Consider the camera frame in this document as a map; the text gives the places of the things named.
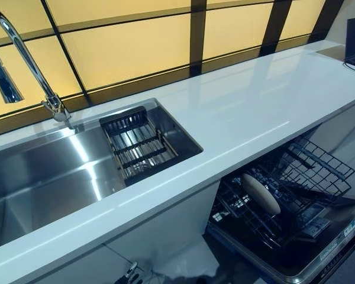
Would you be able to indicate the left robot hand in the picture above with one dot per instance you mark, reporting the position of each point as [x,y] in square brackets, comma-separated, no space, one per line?
[130,276]

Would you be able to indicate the white ceramic plate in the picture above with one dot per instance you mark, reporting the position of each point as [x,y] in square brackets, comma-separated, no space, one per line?
[261,193]

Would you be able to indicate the dishwasher door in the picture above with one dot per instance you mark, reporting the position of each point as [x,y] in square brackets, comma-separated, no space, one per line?
[313,260]

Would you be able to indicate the black dish drying rack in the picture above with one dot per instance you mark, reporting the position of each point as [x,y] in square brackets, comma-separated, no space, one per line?
[139,148]

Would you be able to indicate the stainless steel sink basin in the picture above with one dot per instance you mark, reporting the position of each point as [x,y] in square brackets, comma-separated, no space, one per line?
[47,177]

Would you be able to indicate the chrome gooseneck kitchen faucet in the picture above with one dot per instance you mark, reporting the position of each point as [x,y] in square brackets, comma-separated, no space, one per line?
[34,68]

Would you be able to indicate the white cabinet panel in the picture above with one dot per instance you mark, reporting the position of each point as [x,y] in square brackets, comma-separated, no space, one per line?
[343,124]

